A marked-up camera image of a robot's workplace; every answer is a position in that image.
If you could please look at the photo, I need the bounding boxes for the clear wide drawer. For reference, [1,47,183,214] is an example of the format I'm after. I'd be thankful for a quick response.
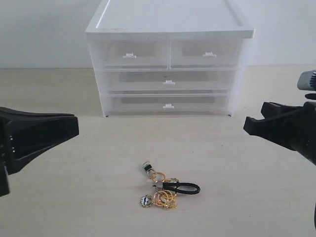
[103,91,229,114]
[97,70,237,91]

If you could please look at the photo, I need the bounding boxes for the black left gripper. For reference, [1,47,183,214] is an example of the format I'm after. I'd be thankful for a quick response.
[0,106,80,197]

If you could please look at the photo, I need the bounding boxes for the gold keychain with black strap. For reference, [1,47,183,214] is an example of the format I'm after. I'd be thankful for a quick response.
[139,161,200,210]

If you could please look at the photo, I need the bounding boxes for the white plastic drawer cabinet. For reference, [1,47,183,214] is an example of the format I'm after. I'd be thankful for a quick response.
[85,0,255,117]

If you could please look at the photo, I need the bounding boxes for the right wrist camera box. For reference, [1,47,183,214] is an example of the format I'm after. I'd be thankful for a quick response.
[297,70,316,91]

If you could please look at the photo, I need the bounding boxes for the clear wide bottom drawer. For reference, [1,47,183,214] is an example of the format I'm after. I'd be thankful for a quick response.
[103,91,229,114]

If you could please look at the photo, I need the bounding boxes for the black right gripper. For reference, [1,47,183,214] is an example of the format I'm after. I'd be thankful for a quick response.
[243,102,316,165]

